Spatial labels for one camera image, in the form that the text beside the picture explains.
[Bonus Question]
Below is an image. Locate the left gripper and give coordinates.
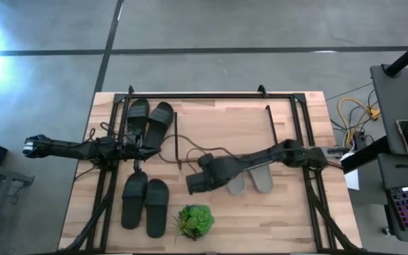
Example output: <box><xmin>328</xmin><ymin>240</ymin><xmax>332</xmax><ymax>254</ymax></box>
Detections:
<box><xmin>118</xmin><ymin>136</ymin><xmax>162</xmax><ymax>174</ymax></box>

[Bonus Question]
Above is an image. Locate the black diagonal bar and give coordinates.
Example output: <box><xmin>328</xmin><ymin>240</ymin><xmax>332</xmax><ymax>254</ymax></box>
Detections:
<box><xmin>340</xmin><ymin>136</ymin><xmax>391</xmax><ymax>174</ymax></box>

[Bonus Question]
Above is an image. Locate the green succulent in white pot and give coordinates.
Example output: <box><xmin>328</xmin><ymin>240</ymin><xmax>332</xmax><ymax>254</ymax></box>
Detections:
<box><xmin>174</xmin><ymin>204</ymin><xmax>215</xmax><ymax>242</ymax></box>

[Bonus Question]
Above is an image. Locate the white paper sheet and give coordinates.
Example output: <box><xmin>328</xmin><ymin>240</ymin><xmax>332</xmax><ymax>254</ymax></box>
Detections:
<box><xmin>344</xmin><ymin>169</ymin><xmax>360</xmax><ymax>191</ymax></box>

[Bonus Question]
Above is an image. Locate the grey metal stand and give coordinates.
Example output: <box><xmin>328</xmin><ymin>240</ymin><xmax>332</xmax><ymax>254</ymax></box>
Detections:
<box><xmin>0</xmin><ymin>159</ymin><xmax>35</xmax><ymax>249</ymax></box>

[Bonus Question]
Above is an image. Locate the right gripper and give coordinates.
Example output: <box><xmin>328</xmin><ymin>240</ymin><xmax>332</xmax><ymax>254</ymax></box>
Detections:
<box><xmin>185</xmin><ymin>152</ymin><xmax>242</xmax><ymax>195</ymax></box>

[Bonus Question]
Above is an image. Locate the black metal table frame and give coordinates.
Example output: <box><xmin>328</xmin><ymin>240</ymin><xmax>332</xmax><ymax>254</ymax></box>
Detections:
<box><xmin>57</xmin><ymin>90</ymin><xmax>366</xmax><ymax>255</ymax></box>

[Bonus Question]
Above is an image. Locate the wooden shelf with black legs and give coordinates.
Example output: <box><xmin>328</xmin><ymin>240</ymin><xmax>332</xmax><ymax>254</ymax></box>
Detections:
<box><xmin>174</xmin><ymin>104</ymin><xmax>279</xmax><ymax>171</ymax></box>

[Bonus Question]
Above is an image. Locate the grey slide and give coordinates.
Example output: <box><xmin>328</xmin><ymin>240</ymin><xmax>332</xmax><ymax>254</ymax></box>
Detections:
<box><xmin>246</xmin><ymin>164</ymin><xmax>274</xmax><ymax>195</ymax></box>
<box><xmin>227</xmin><ymin>171</ymin><xmax>247</xmax><ymax>196</ymax></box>

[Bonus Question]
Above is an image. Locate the plain black slide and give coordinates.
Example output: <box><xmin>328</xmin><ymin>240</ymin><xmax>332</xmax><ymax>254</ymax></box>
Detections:
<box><xmin>120</xmin><ymin>171</ymin><xmax>149</xmax><ymax>230</ymax></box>
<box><xmin>144</xmin><ymin>178</ymin><xmax>170</xmax><ymax>239</ymax></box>

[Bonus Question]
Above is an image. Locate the yellow cable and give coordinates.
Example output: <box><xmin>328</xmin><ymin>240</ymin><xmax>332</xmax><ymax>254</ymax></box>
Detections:
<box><xmin>337</xmin><ymin>98</ymin><xmax>381</xmax><ymax>141</ymax></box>

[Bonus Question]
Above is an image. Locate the black slide with ridged strap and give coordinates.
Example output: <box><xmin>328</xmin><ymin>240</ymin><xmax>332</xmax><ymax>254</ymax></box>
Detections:
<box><xmin>125</xmin><ymin>98</ymin><xmax>151</xmax><ymax>142</ymax></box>
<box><xmin>143</xmin><ymin>101</ymin><xmax>175</xmax><ymax>150</ymax></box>

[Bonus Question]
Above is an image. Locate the grey side desk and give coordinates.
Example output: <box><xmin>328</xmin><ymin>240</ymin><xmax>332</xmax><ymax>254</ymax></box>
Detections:
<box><xmin>369</xmin><ymin>63</ymin><xmax>408</xmax><ymax>157</ymax></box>

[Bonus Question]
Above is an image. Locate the black pole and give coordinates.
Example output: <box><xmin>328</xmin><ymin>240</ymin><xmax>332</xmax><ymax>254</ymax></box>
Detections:
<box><xmin>382</xmin><ymin>31</ymin><xmax>408</xmax><ymax>77</ymax></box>

